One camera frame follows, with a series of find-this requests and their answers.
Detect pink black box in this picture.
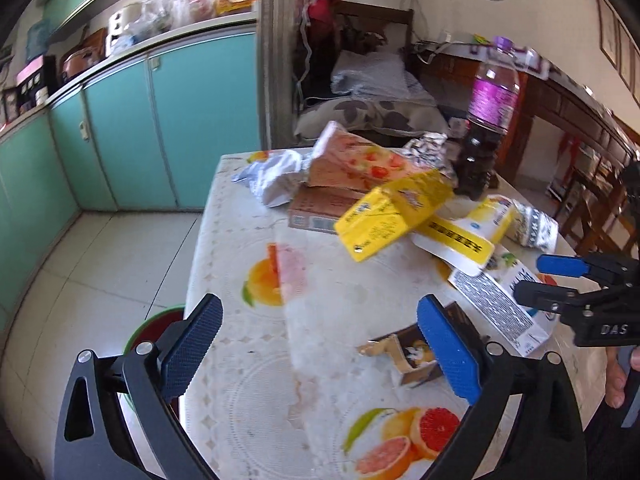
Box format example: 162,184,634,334
16,55,57,106

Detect leaf patterned pillow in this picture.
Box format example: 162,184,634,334
292,97,448,145

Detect fruit printed tablecloth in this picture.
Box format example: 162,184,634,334
172,147,608,480

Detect grey door frame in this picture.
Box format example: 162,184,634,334
255,0,303,152

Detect small torn brown carton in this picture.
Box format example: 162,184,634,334
356,302,488,388

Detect crumpled silver foil packet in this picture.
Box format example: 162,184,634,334
502,200,559,253

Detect foil lined snack bag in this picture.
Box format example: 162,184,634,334
402,131,460,186

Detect wooden dining chair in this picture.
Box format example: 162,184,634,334
562,160,640,263

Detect pink strawberry snack bag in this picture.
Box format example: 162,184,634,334
307,121,426,193

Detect purple label drink bottle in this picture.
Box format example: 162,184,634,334
452,36,521,200

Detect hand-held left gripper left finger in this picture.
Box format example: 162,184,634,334
54,294,223,480

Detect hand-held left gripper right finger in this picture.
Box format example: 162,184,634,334
417,295,588,480

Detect white wrapper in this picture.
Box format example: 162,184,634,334
231,149,313,209

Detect flattened white yellow carton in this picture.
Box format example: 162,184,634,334
411,195,518,277

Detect teal kitchen cabinet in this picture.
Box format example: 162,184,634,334
0,25,261,321

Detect clear plastic bags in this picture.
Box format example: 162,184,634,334
120,0,221,43

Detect green red trash bin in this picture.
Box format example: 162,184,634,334
122,302,187,423

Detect person's right hand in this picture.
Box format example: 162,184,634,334
606,346,640,409

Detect brown cardboard box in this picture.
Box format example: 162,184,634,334
287,185,371,236

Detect bubble wrap sheet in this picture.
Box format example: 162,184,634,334
331,52,437,107

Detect framed wall picture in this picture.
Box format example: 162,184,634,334
595,0,619,67
617,20,637,92

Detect dark wooden chair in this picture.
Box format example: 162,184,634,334
332,0,416,78

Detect white barcode carton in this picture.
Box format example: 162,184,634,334
447,255,558,358

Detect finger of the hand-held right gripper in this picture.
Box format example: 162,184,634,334
536,252,626,286
514,280,606,323

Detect wooden desk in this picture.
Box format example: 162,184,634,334
415,40,640,183

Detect blue water jug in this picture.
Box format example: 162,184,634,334
26,19,53,62

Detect white purple-trimmed desk cloth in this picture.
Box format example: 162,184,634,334
452,42,593,92

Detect brown rice cooker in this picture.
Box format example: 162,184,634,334
61,27,108,84

